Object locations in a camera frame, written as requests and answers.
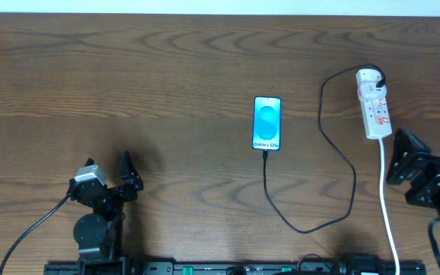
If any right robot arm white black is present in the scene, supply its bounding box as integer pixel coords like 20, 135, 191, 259
387, 128, 440, 269

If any blue Galaxy smartphone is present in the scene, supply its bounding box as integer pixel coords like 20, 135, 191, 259
252, 96, 281, 151

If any black USB charging cable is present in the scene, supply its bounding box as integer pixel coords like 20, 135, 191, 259
262, 63, 387, 235

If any white power strip cord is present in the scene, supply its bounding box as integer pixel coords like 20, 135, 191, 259
378, 137, 401, 275

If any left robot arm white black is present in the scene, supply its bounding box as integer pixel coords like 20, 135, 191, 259
66, 151, 144, 275

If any white power strip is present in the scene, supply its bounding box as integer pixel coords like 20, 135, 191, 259
356, 69, 392, 140

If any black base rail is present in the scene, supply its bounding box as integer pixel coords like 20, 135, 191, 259
43, 254, 426, 275

